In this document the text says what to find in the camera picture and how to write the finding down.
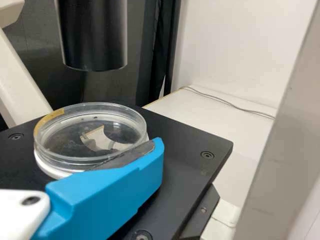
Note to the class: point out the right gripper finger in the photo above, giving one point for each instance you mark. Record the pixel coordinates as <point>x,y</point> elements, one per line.
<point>105,195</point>

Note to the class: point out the petri dish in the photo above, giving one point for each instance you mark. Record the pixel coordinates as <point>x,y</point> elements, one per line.
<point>75,140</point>

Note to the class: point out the cream microscope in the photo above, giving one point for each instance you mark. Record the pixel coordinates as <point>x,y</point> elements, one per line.
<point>190,155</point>

